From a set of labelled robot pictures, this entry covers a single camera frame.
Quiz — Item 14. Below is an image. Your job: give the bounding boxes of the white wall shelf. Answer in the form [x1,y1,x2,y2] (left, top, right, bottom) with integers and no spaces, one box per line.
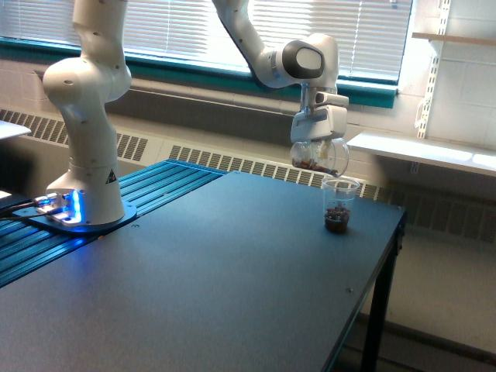
[348,131,495,177]

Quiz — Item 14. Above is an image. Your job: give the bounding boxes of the white shelf bracket rail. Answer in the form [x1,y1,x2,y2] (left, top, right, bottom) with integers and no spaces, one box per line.
[412,0,451,140]

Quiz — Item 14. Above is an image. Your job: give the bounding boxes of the white object at left edge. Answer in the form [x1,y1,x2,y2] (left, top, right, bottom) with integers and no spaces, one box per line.
[0,120,32,140]

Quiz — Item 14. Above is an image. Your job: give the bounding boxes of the baseboard radiator grille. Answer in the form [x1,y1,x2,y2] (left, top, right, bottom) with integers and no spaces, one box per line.
[1,109,495,243]

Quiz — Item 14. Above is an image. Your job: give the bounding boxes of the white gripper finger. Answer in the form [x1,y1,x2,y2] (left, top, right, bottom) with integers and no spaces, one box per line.
[316,139,332,158]

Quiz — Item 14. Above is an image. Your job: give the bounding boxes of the black cables at base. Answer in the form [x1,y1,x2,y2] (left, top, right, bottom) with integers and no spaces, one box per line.
[0,197,51,222]

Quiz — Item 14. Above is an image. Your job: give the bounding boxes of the black table leg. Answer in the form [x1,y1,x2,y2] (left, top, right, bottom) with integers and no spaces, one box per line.
[360,208,407,371]

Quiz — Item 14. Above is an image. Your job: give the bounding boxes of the white window blinds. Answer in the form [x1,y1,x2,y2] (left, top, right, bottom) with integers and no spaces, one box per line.
[1,1,412,84]

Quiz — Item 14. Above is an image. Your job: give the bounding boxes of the wooden upper shelf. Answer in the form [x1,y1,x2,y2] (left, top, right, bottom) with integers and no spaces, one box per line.
[412,32,496,47]

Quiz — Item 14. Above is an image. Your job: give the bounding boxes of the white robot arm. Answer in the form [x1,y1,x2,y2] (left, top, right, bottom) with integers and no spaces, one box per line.
[38,1,349,230]

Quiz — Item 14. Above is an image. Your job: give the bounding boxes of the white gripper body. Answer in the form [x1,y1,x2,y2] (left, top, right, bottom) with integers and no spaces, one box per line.
[291,88,349,143]

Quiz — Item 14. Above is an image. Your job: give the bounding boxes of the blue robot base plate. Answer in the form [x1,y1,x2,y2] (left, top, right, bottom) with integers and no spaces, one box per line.
[12,202,139,234]

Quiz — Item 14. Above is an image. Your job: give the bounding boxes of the clear cup with brown pellets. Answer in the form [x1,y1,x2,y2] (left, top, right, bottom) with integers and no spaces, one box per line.
[291,139,350,177]

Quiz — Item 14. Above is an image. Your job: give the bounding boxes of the clear plastic cup on table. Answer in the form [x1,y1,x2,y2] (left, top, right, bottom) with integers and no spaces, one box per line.
[322,176,360,233]

